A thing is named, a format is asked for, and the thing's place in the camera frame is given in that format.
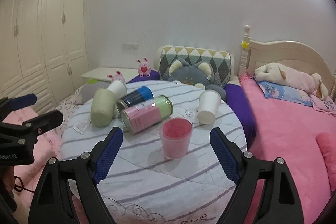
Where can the pink bunny plush upright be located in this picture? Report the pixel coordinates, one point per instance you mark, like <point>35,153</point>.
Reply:
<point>144,68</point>

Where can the white paper cup right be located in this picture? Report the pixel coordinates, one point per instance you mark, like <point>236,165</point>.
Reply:
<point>209,102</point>

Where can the pink plastic cup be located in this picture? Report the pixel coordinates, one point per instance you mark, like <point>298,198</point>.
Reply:
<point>175,137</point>

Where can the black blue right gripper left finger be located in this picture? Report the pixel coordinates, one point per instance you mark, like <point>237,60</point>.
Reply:
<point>52,200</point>

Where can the blue dark tin can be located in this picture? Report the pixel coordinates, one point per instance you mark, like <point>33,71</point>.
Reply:
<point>135,97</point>

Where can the pink bunny plush lying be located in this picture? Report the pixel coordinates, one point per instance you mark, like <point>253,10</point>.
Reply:
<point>117,76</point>

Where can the white pink dog plush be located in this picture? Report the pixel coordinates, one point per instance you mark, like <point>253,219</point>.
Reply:
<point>287,76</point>

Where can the pink fleece bed blanket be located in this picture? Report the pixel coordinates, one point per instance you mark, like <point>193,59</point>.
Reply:
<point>303,137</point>

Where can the white paper cup left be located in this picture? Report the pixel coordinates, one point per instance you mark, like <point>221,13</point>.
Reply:
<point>118,88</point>

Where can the pink printed pillow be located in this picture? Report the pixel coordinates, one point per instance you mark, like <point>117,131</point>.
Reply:
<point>326,106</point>

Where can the pink green tin can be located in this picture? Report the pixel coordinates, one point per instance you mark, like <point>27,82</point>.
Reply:
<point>146,114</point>

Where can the white paper cup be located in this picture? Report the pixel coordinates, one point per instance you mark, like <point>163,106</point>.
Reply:
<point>118,88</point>
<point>209,102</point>

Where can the grey flower pillow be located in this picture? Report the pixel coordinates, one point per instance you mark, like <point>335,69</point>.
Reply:
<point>89,89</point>

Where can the cream white wardrobe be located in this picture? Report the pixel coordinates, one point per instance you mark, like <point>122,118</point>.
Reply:
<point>42,50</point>

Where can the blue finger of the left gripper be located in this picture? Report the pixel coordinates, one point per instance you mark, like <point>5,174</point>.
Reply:
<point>22,102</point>

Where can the white bedside table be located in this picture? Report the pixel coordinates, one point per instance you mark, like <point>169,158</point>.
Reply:
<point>102,73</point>

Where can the white wall socket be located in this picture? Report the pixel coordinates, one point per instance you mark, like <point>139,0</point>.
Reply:
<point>130,46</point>

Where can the diamond pattern headboard cushion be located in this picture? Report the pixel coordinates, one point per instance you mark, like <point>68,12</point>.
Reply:
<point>220,61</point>

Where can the yellow star ornament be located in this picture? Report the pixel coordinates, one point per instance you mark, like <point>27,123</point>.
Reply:
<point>244,45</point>

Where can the heart pattern white quilt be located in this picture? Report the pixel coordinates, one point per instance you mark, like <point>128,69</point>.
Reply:
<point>69,106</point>

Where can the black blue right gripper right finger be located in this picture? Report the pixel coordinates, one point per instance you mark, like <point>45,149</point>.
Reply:
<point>279,202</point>

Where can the blue cartoon pillow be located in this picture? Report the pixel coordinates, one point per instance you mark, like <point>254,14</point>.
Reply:
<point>285,93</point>

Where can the grey cat plush cushion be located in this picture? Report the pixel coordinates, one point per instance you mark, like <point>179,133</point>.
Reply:
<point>199,75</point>

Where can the cream wooden bed headboard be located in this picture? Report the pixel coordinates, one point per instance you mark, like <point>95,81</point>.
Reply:
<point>290,53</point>

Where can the pale green cup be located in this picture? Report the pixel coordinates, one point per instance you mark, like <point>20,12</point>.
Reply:
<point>102,108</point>

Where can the striped white table cloth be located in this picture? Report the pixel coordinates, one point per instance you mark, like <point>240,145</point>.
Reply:
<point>143,186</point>

